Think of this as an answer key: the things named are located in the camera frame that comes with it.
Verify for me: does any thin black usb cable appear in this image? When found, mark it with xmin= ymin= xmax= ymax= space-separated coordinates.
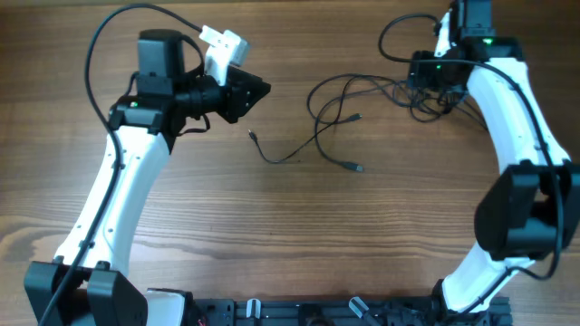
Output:
xmin=247 ymin=74 xmax=488 ymax=165

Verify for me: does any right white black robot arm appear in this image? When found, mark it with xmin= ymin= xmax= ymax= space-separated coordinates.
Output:
xmin=409 ymin=1 xmax=579 ymax=317

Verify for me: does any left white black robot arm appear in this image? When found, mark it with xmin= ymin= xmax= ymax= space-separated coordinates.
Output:
xmin=24 ymin=27 xmax=271 ymax=325

